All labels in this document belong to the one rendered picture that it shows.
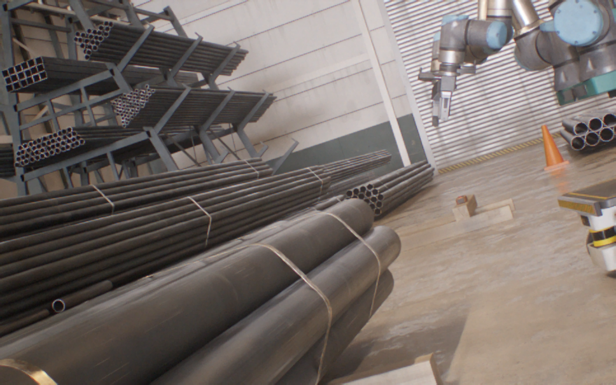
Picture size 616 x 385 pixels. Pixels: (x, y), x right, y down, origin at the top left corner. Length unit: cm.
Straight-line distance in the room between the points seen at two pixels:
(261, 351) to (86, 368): 58
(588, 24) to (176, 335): 188
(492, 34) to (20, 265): 184
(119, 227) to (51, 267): 79
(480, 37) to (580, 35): 35
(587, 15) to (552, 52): 70
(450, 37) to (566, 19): 41
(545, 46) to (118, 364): 269
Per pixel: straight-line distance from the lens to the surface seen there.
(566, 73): 392
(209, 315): 205
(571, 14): 329
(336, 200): 843
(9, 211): 471
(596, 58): 346
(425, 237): 721
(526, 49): 409
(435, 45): 390
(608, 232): 374
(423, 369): 282
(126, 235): 452
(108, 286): 417
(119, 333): 171
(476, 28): 342
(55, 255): 392
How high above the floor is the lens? 67
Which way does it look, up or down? 1 degrees down
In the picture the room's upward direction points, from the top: 18 degrees counter-clockwise
